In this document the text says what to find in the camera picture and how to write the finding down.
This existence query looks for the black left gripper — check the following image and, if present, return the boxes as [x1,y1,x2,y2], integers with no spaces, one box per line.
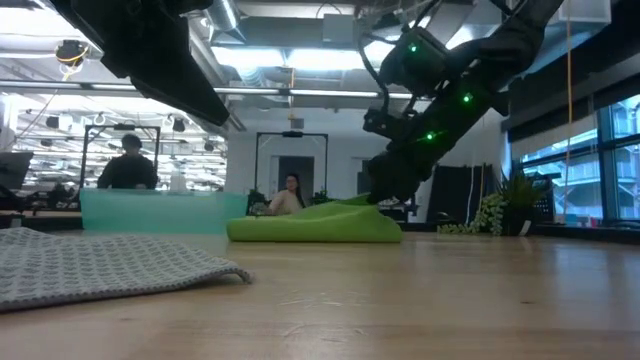
[49,0,231,127]

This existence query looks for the background black gantry frame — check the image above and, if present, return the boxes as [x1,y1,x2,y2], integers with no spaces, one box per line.
[255,131,330,191]
[80,124,161,191]

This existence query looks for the background dark monitor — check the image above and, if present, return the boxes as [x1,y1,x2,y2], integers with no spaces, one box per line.
[0,151,35,191]

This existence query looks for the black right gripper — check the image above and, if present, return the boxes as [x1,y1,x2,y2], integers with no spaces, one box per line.
[367,119,459,204]

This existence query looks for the teal translucent plastic basket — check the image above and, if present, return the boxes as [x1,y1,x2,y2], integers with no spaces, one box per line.
[79,188,249,235]

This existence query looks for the green microfiber towel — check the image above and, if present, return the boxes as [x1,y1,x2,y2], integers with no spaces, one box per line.
[226,193,404,244]

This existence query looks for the person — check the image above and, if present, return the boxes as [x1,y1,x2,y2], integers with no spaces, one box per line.
[97,133,159,190]
[267,173,306,216]

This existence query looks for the black standing panel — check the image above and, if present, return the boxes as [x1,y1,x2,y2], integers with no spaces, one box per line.
[427,164,494,224]

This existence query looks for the artificial green plant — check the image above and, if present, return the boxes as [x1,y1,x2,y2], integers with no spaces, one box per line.
[437,172,549,237]

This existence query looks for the grey microfiber towel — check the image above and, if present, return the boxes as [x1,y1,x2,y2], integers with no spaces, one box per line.
[0,227,253,314]

